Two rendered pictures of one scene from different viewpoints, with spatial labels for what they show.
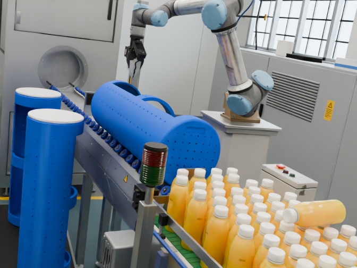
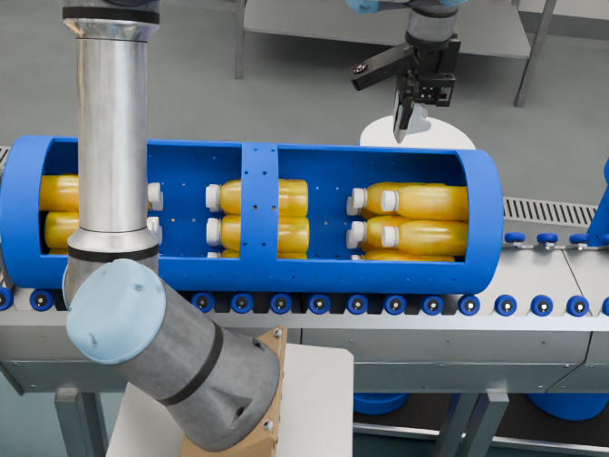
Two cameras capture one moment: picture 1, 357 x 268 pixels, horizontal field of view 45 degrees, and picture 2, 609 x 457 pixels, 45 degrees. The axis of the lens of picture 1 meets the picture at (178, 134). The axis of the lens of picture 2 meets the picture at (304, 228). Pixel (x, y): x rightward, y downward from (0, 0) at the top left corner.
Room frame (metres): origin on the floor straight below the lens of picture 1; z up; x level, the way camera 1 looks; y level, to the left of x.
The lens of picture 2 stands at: (2.48, -0.80, 2.02)
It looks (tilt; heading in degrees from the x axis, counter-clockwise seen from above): 41 degrees down; 112
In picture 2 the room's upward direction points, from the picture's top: 6 degrees clockwise
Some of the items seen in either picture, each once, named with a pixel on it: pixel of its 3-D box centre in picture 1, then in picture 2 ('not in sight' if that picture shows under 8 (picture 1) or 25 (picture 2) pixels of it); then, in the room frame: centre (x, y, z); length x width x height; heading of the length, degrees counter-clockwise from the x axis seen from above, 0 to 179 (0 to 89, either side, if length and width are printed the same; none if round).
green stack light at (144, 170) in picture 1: (152, 172); not in sight; (1.07, 0.05, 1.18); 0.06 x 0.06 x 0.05
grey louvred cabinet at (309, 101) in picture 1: (277, 134); not in sight; (4.03, -0.93, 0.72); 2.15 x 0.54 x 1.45; 23
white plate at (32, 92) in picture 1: (39, 92); not in sight; (2.72, 0.92, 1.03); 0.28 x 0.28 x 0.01
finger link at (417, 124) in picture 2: (135, 68); (413, 125); (2.23, 0.27, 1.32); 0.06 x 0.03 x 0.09; 29
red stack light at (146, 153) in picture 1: (154, 156); not in sight; (1.07, 0.05, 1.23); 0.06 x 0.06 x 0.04
